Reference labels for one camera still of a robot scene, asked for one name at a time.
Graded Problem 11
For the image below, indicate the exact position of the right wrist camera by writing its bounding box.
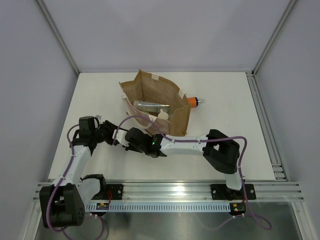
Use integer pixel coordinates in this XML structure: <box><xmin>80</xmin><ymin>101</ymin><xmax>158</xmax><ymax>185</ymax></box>
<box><xmin>112</xmin><ymin>129</ymin><xmax>129</xmax><ymax>147</ymax></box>

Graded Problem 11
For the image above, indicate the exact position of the left aluminium frame post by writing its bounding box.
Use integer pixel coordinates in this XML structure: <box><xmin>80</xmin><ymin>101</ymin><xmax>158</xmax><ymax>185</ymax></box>
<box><xmin>34</xmin><ymin>0</ymin><xmax>81</xmax><ymax>77</ymax></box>

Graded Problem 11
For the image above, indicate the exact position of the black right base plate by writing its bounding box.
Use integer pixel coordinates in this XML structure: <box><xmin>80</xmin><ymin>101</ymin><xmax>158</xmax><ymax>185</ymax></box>
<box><xmin>210</xmin><ymin>183</ymin><xmax>257</xmax><ymax>201</ymax></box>

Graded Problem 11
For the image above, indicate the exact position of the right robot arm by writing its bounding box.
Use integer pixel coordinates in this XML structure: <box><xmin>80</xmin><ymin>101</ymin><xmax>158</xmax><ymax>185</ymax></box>
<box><xmin>117</xmin><ymin>127</ymin><xmax>245</xmax><ymax>201</ymax></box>

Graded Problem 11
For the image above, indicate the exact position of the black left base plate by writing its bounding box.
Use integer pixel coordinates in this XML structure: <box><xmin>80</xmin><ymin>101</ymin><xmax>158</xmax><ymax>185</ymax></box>
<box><xmin>100</xmin><ymin>183</ymin><xmax>124</xmax><ymax>201</ymax></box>

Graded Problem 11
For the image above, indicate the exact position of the aluminium front rail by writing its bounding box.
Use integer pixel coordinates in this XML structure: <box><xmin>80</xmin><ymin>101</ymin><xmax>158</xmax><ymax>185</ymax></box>
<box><xmin>32</xmin><ymin>181</ymin><xmax>305</xmax><ymax>203</ymax></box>

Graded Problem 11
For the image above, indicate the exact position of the right side aluminium rail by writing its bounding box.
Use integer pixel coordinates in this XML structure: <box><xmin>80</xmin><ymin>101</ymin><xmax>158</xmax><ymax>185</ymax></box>
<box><xmin>245</xmin><ymin>72</ymin><xmax>289</xmax><ymax>182</ymax></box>

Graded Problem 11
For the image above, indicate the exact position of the orange spray bottle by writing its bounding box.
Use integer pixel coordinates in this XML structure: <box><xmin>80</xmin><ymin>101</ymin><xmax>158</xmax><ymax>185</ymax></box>
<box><xmin>188</xmin><ymin>97</ymin><xmax>203</xmax><ymax>108</ymax></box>

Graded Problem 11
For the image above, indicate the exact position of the white slotted cable duct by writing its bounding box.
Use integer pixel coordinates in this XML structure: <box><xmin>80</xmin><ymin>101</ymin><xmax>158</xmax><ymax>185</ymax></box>
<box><xmin>85</xmin><ymin>202</ymin><xmax>231</xmax><ymax>213</ymax></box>

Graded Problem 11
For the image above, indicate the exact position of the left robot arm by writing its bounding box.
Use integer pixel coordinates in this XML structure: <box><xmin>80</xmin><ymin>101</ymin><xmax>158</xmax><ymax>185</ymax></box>
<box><xmin>39</xmin><ymin>116</ymin><xmax>118</xmax><ymax>233</ymax></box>

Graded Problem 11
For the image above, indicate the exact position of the brown canvas tote bag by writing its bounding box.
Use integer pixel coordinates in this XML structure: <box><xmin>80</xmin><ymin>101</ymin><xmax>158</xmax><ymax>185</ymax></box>
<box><xmin>119</xmin><ymin>70</ymin><xmax>191</xmax><ymax>137</ymax></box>

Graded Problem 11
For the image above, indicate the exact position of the right aluminium frame post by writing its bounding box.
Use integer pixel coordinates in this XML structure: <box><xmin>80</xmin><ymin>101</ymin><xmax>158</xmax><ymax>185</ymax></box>
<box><xmin>251</xmin><ymin>0</ymin><xmax>299</xmax><ymax>77</ymax></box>

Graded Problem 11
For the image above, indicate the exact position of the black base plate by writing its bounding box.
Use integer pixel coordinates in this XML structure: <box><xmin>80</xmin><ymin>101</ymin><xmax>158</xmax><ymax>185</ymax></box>
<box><xmin>210</xmin><ymin>183</ymin><xmax>257</xmax><ymax>201</ymax></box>
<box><xmin>100</xmin><ymin>183</ymin><xmax>124</xmax><ymax>201</ymax></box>

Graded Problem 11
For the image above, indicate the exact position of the aluminium rail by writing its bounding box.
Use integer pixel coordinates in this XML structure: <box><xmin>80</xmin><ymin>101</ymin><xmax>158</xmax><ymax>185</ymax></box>
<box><xmin>245</xmin><ymin>72</ymin><xmax>289</xmax><ymax>182</ymax></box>
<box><xmin>32</xmin><ymin>181</ymin><xmax>305</xmax><ymax>203</ymax></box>

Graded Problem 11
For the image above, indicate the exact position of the aluminium frame post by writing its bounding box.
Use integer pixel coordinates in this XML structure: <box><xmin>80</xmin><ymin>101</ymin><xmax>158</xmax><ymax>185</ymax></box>
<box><xmin>34</xmin><ymin>0</ymin><xmax>81</xmax><ymax>77</ymax></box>
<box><xmin>251</xmin><ymin>0</ymin><xmax>299</xmax><ymax>77</ymax></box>

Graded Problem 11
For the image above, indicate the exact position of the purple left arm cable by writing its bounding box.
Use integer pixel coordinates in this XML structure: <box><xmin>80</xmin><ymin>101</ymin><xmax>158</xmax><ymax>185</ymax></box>
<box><xmin>47</xmin><ymin>123</ymin><xmax>111</xmax><ymax>240</ymax></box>

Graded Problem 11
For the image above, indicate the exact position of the beige pump bottle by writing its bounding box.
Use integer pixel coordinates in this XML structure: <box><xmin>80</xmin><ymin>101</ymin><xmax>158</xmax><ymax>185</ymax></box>
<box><xmin>157</xmin><ymin>109</ymin><xmax>169</xmax><ymax>120</ymax></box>

